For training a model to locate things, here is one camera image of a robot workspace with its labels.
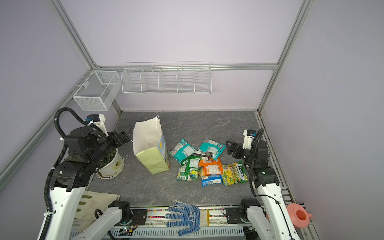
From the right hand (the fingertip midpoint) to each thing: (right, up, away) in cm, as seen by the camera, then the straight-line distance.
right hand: (234, 144), depth 75 cm
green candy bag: (-24, -17, +10) cm, 31 cm away
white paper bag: (-51, -3, +21) cm, 55 cm away
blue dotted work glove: (-22, -36, -1) cm, 42 cm away
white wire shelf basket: (-23, +43, +30) cm, 57 cm away
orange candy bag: (-11, -16, +12) cm, 22 cm away
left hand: (-50, +7, -12) cm, 52 cm away
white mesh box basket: (-85, +33, +25) cm, 95 cm away
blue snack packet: (-11, -22, +10) cm, 26 cm away
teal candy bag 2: (-7, -5, +19) cm, 21 cm away
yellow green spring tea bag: (+2, -18, +10) cm, 21 cm away
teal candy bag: (-28, -7, +19) cm, 35 cm away
